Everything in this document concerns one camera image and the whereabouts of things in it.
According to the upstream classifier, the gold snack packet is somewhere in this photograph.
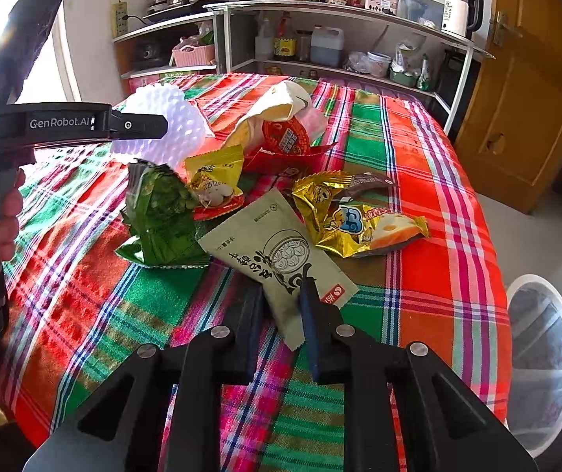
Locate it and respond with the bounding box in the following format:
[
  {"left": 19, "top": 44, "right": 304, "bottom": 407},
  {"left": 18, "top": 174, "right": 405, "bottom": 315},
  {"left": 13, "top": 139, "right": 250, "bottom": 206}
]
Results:
[{"left": 292, "top": 171, "right": 430, "bottom": 259}]

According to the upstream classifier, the small green bottle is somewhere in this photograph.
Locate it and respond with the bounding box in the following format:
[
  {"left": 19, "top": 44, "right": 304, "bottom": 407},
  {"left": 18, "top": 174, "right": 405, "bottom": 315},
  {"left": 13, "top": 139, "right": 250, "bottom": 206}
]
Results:
[{"left": 416, "top": 54, "right": 432, "bottom": 92}]

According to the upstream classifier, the black induction cooker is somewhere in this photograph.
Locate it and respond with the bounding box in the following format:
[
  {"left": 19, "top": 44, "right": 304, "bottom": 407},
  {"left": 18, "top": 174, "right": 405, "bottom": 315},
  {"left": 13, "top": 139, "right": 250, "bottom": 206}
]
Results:
[{"left": 142, "top": 0, "right": 230, "bottom": 23}]

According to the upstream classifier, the green snack packet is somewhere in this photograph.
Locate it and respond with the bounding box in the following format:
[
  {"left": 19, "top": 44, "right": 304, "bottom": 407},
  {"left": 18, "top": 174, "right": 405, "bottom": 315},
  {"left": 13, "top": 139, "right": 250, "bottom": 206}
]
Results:
[{"left": 115, "top": 159, "right": 211, "bottom": 269}]

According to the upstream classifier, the wide grey shelf unit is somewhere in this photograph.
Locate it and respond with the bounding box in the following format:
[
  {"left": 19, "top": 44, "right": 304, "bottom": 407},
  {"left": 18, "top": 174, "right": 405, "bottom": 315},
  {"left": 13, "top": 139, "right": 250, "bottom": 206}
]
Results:
[{"left": 205, "top": 0, "right": 495, "bottom": 133}]

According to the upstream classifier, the pale green packet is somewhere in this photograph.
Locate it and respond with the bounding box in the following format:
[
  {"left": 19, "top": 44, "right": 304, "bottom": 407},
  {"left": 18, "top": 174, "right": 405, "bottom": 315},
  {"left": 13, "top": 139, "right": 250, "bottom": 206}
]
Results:
[{"left": 197, "top": 188, "right": 359, "bottom": 352}]

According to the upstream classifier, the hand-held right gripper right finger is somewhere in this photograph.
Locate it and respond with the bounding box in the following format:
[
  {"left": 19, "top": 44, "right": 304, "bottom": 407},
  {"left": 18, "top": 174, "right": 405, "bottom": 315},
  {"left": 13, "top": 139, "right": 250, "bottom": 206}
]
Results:
[{"left": 298, "top": 275, "right": 540, "bottom": 472}]

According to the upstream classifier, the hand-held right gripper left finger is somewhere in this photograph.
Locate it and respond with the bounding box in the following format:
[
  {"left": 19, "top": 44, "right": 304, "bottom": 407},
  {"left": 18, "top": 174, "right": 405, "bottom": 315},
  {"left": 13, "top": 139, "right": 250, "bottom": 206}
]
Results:
[{"left": 22, "top": 282, "right": 267, "bottom": 472}]

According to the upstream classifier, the dark liquid plastic jug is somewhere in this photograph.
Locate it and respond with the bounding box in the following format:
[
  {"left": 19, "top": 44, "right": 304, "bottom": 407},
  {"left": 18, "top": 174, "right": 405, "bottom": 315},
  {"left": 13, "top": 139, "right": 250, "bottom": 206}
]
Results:
[{"left": 310, "top": 24, "right": 345, "bottom": 68}]

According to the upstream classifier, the metal door handle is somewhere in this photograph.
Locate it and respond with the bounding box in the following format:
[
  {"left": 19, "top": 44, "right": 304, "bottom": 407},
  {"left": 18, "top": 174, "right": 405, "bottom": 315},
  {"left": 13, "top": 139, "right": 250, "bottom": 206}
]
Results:
[{"left": 491, "top": 10, "right": 522, "bottom": 47}]

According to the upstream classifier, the white electric kettle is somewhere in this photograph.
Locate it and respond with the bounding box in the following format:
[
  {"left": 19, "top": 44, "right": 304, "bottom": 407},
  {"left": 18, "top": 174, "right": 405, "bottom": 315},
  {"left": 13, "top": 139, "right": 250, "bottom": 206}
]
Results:
[{"left": 441, "top": 0, "right": 484, "bottom": 39}]

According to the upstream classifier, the pink chopstick holder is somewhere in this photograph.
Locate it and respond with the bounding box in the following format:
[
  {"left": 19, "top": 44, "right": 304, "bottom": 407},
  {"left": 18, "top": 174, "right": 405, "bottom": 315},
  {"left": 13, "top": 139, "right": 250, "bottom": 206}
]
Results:
[{"left": 364, "top": 0, "right": 400, "bottom": 15}]

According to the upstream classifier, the white plastic tub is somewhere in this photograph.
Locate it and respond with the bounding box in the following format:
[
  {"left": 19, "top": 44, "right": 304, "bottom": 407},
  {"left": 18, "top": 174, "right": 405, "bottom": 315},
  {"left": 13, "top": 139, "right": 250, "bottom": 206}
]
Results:
[{"left": 367, "top": 52, "right": 392, "bottom": 78}]

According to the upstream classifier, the clear storage box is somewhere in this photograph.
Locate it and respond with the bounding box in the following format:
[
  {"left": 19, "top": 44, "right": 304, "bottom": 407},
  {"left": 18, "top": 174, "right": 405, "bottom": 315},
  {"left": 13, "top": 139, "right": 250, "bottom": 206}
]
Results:
[{"left": 396, "top": 0, "right": 446, "bottom": 28}]

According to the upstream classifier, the yellow snack packet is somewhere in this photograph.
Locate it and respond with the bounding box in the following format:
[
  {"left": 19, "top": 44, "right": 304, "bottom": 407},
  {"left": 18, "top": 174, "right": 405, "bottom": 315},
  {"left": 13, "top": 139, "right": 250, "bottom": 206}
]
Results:
[{"left": 184, "top": 145, "right": 246, "bottom": 221}]

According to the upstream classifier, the window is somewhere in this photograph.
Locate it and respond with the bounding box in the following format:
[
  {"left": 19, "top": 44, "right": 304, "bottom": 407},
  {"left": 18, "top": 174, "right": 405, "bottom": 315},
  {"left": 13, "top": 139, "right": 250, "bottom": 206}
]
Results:
[{"left": 16, "top": 0, "right": 83, "bottom": 104}]

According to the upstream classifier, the crumpled clear plastic bag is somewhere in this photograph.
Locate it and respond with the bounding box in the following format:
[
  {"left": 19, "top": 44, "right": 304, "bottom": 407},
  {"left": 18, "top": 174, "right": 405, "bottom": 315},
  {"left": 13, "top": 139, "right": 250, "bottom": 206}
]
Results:
[{"left": 345, "top": 52, "right": 370, "bottom": 74}]

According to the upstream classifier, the wooden door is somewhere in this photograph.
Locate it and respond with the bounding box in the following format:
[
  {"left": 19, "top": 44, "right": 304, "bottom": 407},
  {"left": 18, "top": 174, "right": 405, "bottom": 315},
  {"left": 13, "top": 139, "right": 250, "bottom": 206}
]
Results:
[{"left": 453, "top": 0, "right": 562, "bottom": 214}]

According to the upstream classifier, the white trash bin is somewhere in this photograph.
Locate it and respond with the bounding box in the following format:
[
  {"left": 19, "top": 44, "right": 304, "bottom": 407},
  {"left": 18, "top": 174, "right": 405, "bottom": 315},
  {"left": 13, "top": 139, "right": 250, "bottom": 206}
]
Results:
[{"left": 506, "top": 274, "right": 562, "bottom": 458}]

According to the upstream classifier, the clear plastic bottle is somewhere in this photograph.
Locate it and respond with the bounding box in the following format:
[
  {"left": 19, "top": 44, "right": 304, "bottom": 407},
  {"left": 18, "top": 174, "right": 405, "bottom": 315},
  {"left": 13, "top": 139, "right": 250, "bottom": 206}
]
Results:
[{"left": 254, "top": 18, "right": 274, "bottom": 61}]

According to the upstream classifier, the person's left hand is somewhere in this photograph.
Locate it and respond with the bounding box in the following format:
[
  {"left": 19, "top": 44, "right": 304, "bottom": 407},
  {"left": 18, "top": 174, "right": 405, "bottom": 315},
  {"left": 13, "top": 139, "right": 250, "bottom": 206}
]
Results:
[{"left": 0, "top": 170, "right": 26, "bottom": 262}]

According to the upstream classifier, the pink plastic basket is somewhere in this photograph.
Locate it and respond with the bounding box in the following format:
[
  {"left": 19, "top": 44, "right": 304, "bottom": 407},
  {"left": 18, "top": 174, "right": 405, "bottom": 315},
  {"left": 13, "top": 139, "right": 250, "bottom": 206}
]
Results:
[{"left": 172, "top": 44, "right": 217, "bottom": 67}]

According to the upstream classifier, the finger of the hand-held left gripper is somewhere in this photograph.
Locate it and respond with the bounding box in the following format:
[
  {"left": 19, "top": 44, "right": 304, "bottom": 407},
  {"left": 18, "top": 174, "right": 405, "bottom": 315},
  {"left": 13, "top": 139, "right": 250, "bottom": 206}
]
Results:
[{"left": 109, "top": 111, "right": 169, "bottom": 141}]

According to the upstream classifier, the yellow label sauce bottle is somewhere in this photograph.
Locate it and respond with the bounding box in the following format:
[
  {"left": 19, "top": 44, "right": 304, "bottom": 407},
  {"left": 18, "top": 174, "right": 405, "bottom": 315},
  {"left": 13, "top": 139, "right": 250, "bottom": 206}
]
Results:
[{"left": 274, "top": 12, "right": 298, "bottom": 62}]

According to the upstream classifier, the red snack packet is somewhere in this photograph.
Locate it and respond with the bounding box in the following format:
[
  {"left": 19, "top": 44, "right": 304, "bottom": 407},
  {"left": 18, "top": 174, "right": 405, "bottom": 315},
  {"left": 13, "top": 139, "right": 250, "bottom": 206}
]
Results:
[{"left": 244, "top": 118, "right": 337, "bottom": 178}]

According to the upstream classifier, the white plastic bag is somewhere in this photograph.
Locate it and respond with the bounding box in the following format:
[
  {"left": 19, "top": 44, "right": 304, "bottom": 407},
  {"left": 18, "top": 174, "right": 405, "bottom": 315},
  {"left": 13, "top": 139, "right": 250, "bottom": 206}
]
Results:
[{"left": 225, "top": 80, "right": 328, "bottom": 151}]

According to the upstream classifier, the narrow grey shelf unit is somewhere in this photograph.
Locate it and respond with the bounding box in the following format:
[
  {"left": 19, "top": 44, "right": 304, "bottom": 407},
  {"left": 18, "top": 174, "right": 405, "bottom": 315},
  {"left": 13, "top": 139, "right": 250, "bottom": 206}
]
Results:
[{"left": 113, "top": 10, "right": 225, "bottom": 94}]

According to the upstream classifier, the black rice cooker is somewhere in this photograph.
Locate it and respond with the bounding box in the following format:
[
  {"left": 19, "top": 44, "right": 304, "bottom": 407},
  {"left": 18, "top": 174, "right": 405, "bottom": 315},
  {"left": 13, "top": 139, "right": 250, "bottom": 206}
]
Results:
[{"left": 131, "top": 39, "right": 171, "bottom": 72}]

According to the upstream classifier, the yellowed power strip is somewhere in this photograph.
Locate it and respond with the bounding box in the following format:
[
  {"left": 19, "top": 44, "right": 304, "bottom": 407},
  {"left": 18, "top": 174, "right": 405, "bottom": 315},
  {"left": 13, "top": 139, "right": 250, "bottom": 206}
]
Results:
[{"left": 111, "top": 1, "right": 129, "bottom": 37}]

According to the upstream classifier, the plaid tablecloth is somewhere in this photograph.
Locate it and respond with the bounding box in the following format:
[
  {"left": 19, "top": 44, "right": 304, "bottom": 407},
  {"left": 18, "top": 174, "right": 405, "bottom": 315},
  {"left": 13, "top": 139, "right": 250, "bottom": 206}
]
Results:
[{"left": 0, "top": 73, "right": 514, "bottom": 472}]

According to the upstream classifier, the white foam fruit net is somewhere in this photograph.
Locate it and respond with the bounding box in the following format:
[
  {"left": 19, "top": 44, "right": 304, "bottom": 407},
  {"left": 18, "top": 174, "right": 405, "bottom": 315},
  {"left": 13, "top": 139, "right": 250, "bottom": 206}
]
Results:
[{"left": 110, "top": 83, "right": 215, "bottom": 164}]

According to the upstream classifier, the brown snack wrapper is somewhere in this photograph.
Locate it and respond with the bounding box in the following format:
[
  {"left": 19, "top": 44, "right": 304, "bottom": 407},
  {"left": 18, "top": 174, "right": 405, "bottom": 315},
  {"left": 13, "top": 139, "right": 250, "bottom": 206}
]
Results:
[{"left": 347, "top": 173, "right": 400, "bottom": 202}]

